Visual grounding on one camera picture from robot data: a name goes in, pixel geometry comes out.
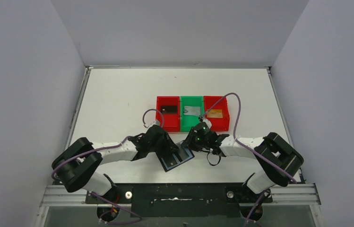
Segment silver card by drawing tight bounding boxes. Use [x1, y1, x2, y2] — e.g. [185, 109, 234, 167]
[183, 105, 201, 116]

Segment aluminium frame rail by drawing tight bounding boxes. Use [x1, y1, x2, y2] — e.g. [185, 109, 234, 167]
[33, 183, 324, 227]

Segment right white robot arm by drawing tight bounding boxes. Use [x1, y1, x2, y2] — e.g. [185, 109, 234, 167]
[182, 122, 304, 194]

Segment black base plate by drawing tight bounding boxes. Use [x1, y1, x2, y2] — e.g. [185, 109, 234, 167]
[85, 183, 273, 220]

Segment gold card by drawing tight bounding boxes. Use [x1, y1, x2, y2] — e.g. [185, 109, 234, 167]
[207, 109, 223, 118]

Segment red bin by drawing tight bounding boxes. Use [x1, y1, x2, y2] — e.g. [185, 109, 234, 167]
[156, 96, 181, 132]
[203, 96, 230, 131]

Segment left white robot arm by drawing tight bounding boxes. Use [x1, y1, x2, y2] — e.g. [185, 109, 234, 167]
[51, 125, 179, 195]

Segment green bin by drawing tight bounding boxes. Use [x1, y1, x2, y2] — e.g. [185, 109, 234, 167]
[180, 96, 204, 132]

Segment black leather card holder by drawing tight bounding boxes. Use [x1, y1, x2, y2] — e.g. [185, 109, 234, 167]
[156, 141, 195, 172]

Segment dark card in left sleeve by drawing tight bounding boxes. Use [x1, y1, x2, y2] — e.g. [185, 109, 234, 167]
[162, 155, 179, 170]

